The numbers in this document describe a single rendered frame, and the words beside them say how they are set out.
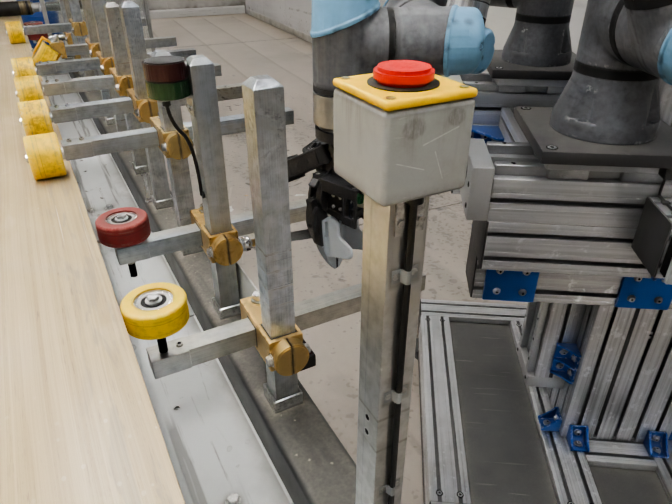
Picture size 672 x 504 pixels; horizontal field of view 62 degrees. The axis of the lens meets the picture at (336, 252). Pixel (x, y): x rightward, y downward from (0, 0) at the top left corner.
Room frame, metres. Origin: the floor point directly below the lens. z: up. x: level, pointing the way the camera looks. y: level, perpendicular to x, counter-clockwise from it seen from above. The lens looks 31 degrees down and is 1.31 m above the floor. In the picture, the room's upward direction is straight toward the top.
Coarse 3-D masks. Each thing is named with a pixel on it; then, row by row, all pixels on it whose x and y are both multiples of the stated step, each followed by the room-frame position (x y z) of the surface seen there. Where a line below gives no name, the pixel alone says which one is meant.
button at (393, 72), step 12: (396, 60) 0.39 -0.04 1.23; (408, 60) 0.39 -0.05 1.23; (384, 72) 0.36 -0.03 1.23; (396, 72) 0.36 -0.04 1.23; (408, 72) 0.36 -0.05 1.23; (420, 72) 0.36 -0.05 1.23; (432, 72) 0.36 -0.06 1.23; (384, 84) 0.36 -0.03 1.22; (396, 84) 0.35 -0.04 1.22; (408, 84) 0.35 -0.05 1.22; (420, 84) 0.36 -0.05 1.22
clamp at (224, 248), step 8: (192, 216) 0.87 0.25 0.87; (200, 216) 0.86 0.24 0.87; (200, 224) 0.84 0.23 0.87; (208, 232) 0.81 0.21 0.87; (224, 232) 0.81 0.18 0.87; (232, 232) 0.81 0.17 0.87; (208, 240) 0.79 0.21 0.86; (216, 240) 0.79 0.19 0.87; (224, 240) 0.78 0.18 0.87; (232, 240) 0.79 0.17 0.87; (208, 248) 0.79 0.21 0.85; (216, 248) 0.77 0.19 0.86; (224, 248) 0.78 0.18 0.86; (232, 248) 0.79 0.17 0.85; (240, 248) 0.79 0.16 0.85; (208, 256) 0.78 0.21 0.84; (216, 256) 0.77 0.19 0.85; (224, 256) 0.78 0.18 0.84; (232, 256) 0.79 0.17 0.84; (240, 256) 0.79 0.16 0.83; (224, 264) 0.78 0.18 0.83
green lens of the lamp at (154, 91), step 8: (152, 88) 0.77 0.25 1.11; (160, 88) 0.77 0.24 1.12; (168, 88) 0.77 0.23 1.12; (176, 88) 0.78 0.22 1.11; (184, 88) 0.79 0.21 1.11; (152, 96) 0.78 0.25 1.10; (160, 96) 0.77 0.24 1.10; (168, 96) 0.77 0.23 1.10; (176, 96) 0.78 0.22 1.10; (184, 96) 0.78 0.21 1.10
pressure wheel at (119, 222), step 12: (108, 216) 0.80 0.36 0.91; (120, 216) 0.78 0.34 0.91; (132, 216) 0.80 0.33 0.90; (144, 216) 0.79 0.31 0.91; (96, 228) 0.77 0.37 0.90; (108, 228) 0.75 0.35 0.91; (120, 228) 0.75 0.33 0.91; (132, 228) 0.76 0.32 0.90; (144, 228) 0.78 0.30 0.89; (108, 240) 0.75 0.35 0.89; (120, 240) 0.75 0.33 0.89; (132, 240) 0.76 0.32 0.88; (144, 240) 0.77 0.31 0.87; (132, 264) 0.79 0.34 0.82; (132, 276) 0.78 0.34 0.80
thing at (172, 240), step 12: (300, 204) 0.93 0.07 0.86; (240, 216) 0.88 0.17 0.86; (252, 216) 0.88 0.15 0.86; (300, 216) 0.92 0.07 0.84; (180, 228) 0.84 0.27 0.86; (192, 228) 0.84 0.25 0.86; (240, 228) 0.87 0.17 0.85; (252, 228) 0.88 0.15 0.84; (156, 240) 0.80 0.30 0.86; (168, 240) 0.81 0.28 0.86; (180, 240) 0.82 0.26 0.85; (192, 240) 0.83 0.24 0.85; (120, 252) 0.77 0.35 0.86; (132, 252) 0.78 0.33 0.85; (144, 252) 0.79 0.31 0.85; (156, 252) 0.80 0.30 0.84; (168, 252) 0.81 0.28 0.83; (120, 264) 0.77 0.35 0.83
